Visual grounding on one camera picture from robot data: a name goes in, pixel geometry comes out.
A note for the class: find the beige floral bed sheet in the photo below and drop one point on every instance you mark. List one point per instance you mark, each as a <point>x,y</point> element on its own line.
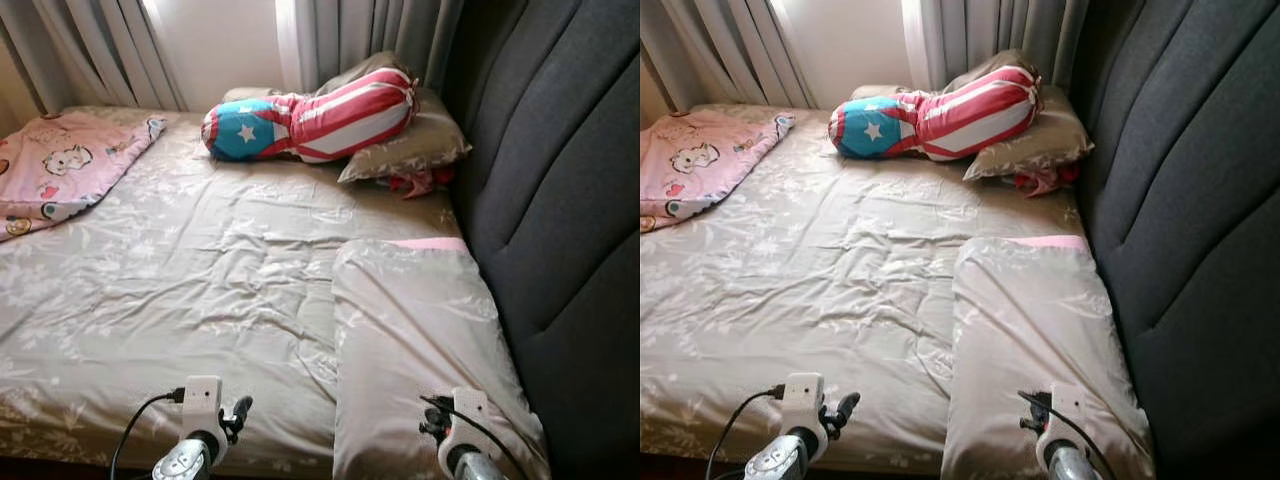
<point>830,280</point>
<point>200,280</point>

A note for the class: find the dark grey upholstered headboard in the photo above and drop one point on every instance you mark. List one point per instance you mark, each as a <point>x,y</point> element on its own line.
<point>1190,200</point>
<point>560,200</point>

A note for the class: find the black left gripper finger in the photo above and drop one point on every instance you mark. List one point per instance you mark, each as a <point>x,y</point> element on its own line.
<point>242,406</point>
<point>848,403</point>

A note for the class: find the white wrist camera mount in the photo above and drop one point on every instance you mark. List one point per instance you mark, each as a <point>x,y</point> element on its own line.
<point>470,405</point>
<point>1068,402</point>
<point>802,395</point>
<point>200,398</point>

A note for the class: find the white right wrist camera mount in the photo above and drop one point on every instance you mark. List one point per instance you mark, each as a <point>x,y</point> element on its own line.
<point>470,405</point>
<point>1068,402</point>

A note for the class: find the grey pleated curtain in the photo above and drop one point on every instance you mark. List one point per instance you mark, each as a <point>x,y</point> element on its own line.
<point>90,50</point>
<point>350,30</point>
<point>980,30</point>
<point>720,50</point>

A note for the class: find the stars and stripes bolster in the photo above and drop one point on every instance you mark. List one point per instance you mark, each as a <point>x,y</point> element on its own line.
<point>970,115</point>
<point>340,115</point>

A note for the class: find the pink cartoon print blanket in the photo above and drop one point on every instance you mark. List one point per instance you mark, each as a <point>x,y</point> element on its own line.
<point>60,165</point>
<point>700,160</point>

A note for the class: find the red cloth item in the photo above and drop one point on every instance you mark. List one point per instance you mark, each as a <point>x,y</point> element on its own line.
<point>1045,180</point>
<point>420,182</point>

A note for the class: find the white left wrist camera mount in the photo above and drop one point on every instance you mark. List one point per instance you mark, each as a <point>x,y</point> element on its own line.
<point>802,395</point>
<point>200,398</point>

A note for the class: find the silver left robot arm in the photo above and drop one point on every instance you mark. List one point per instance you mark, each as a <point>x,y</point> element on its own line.
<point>180,465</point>
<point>775,462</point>

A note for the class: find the beige floral pillow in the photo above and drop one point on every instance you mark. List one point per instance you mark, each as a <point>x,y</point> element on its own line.
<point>1050,140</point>
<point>420,145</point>

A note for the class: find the beige floral folded quilt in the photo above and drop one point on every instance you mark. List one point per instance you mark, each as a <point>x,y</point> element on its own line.
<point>420,330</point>

